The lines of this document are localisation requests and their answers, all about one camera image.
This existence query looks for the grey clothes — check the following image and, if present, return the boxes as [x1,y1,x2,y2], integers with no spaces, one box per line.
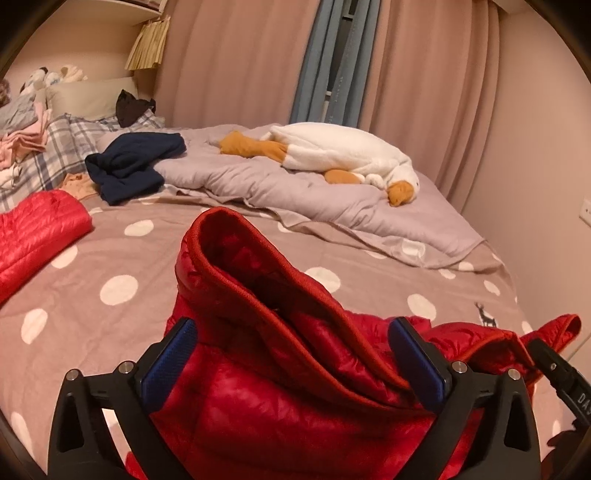
[0,95,40,134]

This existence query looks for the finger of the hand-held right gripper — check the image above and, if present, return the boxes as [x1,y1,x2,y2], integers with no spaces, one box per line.
[527,338,578,393]

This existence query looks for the beige pillow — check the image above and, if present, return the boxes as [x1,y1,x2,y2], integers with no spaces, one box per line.
[44,76,139,121]

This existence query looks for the navy garment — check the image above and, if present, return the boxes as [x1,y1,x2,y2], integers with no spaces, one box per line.
[84,132,188,206]

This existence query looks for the white wall shelf unit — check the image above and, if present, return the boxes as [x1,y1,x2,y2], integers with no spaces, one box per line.
[99,0,169,26]

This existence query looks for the yellow pleated cloth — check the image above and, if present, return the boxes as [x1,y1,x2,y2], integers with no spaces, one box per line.
[124,16,171,71]

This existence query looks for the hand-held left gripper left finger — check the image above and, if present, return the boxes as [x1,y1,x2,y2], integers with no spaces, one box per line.
[47,316,198,480]

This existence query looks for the polka dot bed sheet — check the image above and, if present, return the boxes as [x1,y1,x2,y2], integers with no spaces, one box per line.
[0,191,568,480]

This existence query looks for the white folded clothes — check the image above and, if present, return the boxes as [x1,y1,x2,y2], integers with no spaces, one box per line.
[0,161,24,188]

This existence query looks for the window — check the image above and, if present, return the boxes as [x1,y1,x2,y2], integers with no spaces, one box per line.
[325,11,358,125]

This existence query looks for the red puffer jacket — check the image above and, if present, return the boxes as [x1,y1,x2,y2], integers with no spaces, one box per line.
[124,207,581,480]

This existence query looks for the lilac duvet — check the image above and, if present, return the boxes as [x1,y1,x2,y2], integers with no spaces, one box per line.
[95,124,485,269]

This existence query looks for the peach garment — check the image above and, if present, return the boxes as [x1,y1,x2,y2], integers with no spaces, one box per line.
[60,172,100,201]

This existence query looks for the pink curtain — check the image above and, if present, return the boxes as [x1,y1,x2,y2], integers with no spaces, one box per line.
[152,0,321,130]
[360,0,502,217]

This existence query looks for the plaid blanket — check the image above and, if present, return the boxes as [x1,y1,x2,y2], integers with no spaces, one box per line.
[0,108,166,214]

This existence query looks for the dark brown garment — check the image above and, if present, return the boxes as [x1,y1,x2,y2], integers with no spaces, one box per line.
[115,89,157,127]

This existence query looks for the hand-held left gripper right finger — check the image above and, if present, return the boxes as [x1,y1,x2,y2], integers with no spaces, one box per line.
[389,316,542,480]

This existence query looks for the blue curtain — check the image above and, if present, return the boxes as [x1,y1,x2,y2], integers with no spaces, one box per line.
[290,0,342,124]
[323,0,382,130]

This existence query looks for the pile of pink clothes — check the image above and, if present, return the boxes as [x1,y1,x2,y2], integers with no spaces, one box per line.
[0,102,54,171]

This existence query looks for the black and white plush dog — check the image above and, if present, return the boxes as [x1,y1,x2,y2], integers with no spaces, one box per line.
[21,67,49,90]

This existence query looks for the white goose plush toy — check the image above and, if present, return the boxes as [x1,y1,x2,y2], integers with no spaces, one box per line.
[218,122,420,207]

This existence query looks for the folded coral puffer jacket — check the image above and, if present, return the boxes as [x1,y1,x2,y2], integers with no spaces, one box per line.
[0,189,94,305]

